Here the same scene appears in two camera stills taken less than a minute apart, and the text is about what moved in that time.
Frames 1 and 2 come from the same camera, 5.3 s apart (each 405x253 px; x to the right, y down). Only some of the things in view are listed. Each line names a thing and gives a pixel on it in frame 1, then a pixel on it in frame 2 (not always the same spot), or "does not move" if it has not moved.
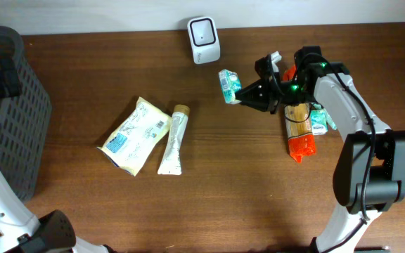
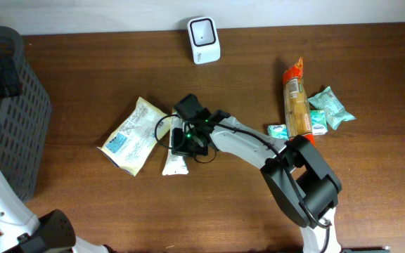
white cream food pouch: [137, 138] does not move
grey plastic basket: [14, 129] does not move
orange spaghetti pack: [299, 124] does not move
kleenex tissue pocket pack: [318, 120] does not move
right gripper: [269, 100] -> [178, 148]
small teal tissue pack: [230, 83] -> [278, 131]
